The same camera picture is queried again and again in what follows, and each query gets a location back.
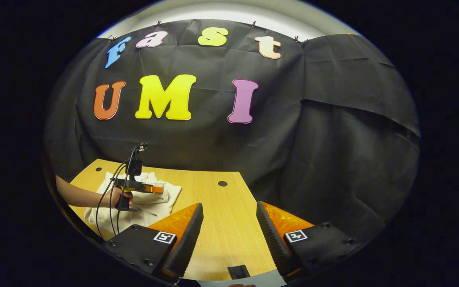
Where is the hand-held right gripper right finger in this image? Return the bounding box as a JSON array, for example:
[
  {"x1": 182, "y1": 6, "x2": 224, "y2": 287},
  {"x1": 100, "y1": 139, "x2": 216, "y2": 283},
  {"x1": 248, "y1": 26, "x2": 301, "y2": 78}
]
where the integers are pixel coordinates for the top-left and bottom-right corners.
[{"x1": 256, "y1": 201, "x2": 362, "y2": 278}]

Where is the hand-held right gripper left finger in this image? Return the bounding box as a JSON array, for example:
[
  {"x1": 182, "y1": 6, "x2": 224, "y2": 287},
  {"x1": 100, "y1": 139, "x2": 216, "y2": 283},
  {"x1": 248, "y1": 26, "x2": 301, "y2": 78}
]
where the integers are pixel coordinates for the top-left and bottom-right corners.
[{"x1": 103, "y1": 202, "x2": 204, "y2": 279}]

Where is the cream garment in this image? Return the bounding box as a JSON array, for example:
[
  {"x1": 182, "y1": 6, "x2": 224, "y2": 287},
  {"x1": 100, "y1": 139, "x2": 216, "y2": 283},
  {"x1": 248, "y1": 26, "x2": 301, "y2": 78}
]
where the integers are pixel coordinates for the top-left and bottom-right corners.
[{"x1": 84, "y1": 171, "x2": 182, "y2": 235}]

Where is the black backdrop cloth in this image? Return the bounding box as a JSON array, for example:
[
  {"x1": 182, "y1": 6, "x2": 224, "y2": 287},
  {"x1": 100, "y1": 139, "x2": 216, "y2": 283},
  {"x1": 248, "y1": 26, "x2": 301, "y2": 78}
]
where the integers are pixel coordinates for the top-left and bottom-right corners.
[{"x1": 44, "y1": 19, "x2": 420, "y2": 240}]

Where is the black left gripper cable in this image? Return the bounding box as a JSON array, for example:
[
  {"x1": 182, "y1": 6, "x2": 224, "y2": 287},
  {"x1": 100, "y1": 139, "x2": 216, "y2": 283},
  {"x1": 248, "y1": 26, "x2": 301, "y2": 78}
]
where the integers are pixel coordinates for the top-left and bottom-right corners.
[{"x1": 95, "y1": 145, "x2": 146, "y2": 240}]

